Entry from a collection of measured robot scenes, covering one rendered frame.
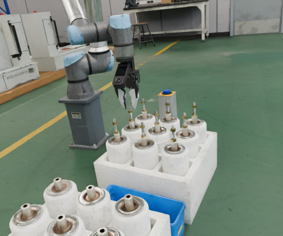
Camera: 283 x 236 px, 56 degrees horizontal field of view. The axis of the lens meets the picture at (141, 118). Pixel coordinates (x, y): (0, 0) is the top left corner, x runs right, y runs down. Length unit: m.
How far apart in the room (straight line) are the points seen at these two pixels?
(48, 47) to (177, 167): 2.97
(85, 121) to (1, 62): 1.92
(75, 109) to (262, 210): 1.01
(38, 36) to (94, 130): 2.38
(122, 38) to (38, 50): 2.82
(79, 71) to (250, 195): 0.99
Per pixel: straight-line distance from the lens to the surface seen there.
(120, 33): 1.02
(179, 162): 0.92
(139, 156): 0.96
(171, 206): 0.95
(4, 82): 3.04
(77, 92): 1.47
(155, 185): 0.96
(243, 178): 1.25
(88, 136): 1.52
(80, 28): 1.09
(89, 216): 0.76
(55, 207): 0.83
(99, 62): 1.47
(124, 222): 0.69
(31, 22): 3.75
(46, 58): 3.72
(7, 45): 3.33
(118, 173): 1.02
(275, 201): 1.16
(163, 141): 1.05
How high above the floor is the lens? 0.71
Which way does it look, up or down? 22 degrees down
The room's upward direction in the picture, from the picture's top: 6 degrees counter-clockwise
